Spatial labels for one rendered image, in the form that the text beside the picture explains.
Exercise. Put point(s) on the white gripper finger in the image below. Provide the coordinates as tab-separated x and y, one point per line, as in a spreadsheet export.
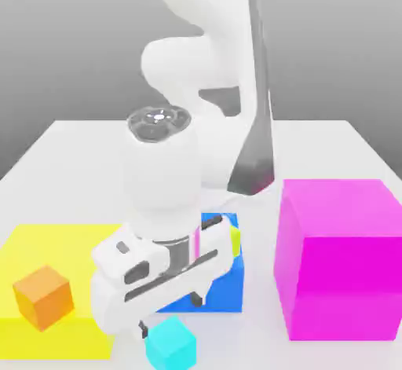
197	297
143	329

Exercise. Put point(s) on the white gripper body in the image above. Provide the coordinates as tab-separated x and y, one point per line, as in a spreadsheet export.
216	241

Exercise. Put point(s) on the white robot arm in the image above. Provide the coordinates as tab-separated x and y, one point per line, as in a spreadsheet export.
163	181

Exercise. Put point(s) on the small yellow cube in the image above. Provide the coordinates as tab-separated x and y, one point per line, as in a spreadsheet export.
236	241

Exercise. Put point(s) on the small pink cube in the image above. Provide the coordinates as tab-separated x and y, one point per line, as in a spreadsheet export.
197	242

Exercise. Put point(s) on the small cyan cube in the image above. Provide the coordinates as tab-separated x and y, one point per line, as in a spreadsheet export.
169	345

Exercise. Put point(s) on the small orange cube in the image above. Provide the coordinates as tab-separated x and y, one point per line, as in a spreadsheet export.
44	297

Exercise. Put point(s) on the large blue box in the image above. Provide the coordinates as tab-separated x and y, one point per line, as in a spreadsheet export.
226	291

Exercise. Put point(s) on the large magenta box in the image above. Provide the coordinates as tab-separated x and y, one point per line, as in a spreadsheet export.
339	266

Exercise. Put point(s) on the large yellow box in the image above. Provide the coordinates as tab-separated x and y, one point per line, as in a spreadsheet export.
47	244

